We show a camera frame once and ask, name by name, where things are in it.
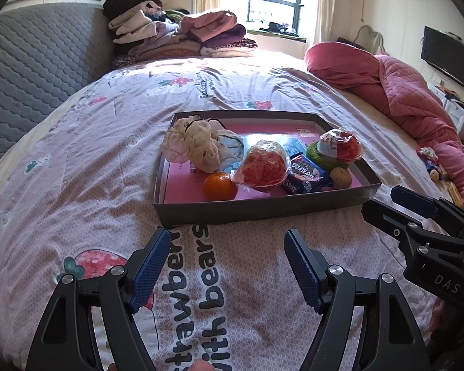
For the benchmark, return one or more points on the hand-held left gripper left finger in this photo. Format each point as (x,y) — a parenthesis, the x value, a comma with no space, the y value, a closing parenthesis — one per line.
(150,270)

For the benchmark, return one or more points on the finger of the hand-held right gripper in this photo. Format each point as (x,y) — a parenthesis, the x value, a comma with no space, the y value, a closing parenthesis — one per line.
(421,201)
(386,220)

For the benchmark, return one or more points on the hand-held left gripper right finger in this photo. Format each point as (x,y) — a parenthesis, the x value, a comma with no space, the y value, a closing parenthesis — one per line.
(303,266)

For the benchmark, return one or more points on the brown walnut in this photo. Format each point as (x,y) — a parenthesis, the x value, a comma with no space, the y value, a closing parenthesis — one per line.
(341,178)

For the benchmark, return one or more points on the grey cardboard box tray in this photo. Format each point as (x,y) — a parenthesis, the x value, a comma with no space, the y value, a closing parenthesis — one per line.
(255,208)

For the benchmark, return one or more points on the clear bag of red snacks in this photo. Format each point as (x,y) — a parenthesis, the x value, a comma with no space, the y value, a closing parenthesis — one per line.
(344,148)
(263,166)

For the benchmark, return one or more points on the dark blue snack packet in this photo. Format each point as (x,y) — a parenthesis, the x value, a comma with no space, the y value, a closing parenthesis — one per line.
(305,174)

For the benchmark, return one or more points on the orange mandarin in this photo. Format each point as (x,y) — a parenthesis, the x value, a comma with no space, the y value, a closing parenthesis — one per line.
(220,187)

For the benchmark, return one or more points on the person's left hand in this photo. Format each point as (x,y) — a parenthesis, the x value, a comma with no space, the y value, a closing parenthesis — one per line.
(201,366)

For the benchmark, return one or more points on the yellow flat packet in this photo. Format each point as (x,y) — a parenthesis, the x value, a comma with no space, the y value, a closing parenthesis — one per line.
(455,193)

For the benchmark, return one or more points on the small colourful stuffed toy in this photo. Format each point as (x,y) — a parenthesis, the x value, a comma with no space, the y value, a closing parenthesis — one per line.
(431,162)

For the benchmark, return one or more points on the white drawer cabinet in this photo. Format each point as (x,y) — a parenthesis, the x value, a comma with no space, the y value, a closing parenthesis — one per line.
(452,104)

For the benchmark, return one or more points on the pink quilted duvet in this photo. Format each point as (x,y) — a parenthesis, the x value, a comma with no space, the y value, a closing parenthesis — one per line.
(402,85)

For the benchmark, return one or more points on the strawberry bear printed bedspread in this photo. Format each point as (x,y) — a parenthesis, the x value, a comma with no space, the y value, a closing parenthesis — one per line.
(81,143)

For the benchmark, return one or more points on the black flat television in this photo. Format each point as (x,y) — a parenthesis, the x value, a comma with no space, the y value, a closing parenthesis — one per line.
(446,56)

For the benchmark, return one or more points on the black bag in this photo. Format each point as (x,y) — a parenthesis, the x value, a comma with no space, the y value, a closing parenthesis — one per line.
(348,41)

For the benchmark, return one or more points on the green windowsill mat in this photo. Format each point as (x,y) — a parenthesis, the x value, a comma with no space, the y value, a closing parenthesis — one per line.
(299,38)

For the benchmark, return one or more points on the dark cloth on windowsill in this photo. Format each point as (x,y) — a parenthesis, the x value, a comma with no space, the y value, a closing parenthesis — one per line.
(278,28)

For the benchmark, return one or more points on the grey quilted headboard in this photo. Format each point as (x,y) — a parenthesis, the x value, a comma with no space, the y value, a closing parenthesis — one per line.
(34,65)

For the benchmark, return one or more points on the pile of folded clothes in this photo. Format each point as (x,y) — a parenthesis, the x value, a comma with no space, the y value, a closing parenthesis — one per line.
(178,34)

